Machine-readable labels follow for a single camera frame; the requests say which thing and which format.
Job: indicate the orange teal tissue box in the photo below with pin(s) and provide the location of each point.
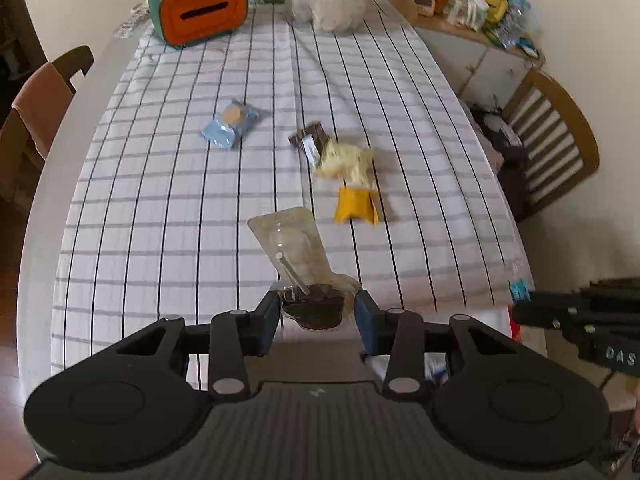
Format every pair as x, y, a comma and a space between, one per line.
180, 23

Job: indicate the yellow snack packet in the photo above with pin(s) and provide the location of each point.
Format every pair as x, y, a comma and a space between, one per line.
356, 203

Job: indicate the blue cookie snack packet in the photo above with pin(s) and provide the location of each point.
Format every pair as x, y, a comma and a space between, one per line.
226, 129

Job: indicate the right wooden chair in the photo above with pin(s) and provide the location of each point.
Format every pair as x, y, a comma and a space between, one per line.
558, 149

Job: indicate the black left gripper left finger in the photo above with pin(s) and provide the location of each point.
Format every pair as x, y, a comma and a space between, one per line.
228, 339

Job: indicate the left wooden chair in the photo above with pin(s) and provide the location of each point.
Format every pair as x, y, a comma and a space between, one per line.
21, 165

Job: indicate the clear plastic snack tube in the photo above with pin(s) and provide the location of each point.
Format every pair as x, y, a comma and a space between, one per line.
315, 297

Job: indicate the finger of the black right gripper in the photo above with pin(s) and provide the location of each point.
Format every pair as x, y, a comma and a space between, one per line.
601, 320

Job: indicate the pink cloth on chair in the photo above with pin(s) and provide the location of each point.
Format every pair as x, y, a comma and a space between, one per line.
42, 104

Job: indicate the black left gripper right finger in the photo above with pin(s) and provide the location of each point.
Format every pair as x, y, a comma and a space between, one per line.
406, 338

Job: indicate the white black grid tablecloth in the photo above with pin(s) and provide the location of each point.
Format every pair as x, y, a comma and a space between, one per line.
158, 222

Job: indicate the dark brown snack wrapper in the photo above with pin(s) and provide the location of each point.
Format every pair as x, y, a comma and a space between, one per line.
311, 139

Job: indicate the white kitchen timer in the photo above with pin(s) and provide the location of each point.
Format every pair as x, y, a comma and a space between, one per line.
425, 8

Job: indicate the cream crumpled snack wrapper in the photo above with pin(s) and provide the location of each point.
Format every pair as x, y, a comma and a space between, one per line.
348, 162

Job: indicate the wooden chair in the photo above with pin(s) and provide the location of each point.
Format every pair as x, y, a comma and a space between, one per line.
558, 149
21, 165

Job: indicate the white side cabinet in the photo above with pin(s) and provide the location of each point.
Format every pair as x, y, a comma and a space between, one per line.
479, 72

